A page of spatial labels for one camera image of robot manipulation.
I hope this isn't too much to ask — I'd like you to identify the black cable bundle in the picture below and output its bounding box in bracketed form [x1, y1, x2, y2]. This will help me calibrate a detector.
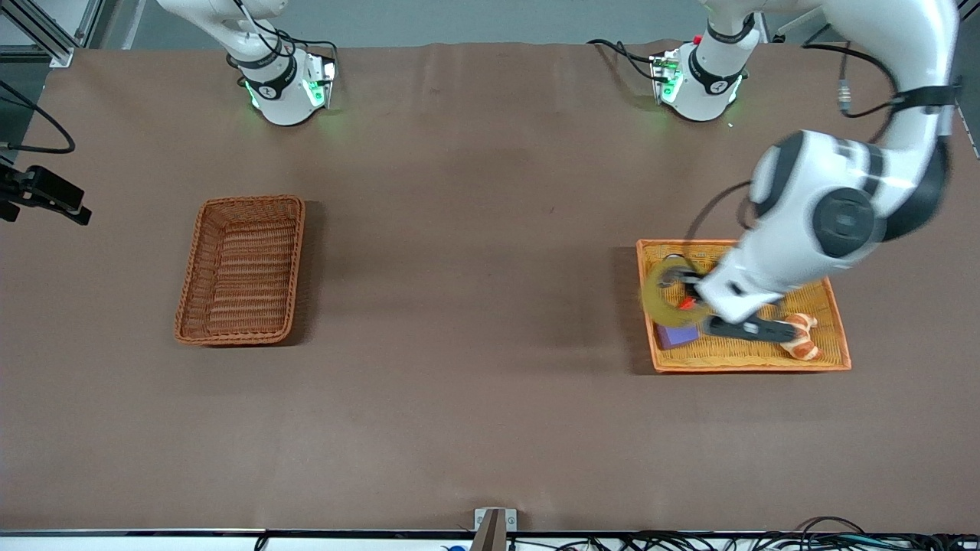
[505, 516, 980, 551]

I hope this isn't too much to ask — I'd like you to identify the metal table edge bracket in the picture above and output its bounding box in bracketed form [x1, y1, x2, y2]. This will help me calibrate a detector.
[471, 507, 518, 551]

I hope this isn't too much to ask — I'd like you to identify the black right arm base cable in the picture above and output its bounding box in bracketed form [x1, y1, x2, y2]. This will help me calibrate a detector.
[230, 0, 339, 73]

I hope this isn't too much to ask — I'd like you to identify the toy croissant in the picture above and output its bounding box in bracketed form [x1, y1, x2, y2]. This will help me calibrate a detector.
[779, 312, 822, 361]

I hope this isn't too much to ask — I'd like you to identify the clear yellowish tape roll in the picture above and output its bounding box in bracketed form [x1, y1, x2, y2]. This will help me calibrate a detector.
[641, 258, 714, 332]

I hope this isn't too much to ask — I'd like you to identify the short black left arm cable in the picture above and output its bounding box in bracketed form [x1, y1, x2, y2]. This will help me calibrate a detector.
[801, 41, 901, 120]

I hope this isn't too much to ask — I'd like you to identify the brown deep wicker basket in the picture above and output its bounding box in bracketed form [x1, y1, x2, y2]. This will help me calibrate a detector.
[174, 194, 307, 347]

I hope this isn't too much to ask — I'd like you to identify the yellow flat wicker basket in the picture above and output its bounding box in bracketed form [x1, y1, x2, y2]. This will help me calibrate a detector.
[635, 238, 853, 374]

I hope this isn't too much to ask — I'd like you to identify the black left arm base cable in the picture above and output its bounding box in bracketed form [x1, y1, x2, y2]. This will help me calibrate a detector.
[586, 38, 661, 82]

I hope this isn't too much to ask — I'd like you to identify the black arm base cable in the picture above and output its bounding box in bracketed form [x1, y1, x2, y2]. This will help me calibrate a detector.
[586, 38, 661, 82]
[230, 0, 339, 73]

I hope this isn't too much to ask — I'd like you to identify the purple foam cube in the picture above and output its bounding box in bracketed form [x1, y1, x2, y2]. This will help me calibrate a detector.
[656, 322, 701, 350]

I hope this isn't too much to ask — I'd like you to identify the grey metal bar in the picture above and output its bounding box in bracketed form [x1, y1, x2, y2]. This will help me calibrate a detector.
[769, 11, 831, 44]

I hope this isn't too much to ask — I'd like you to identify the long black left arm cable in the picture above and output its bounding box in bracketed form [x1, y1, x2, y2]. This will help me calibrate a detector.
[683, 181, 756, 265]

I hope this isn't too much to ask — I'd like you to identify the aluminium frame profile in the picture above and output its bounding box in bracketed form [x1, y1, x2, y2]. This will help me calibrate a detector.
[0, 0, 108, 68]

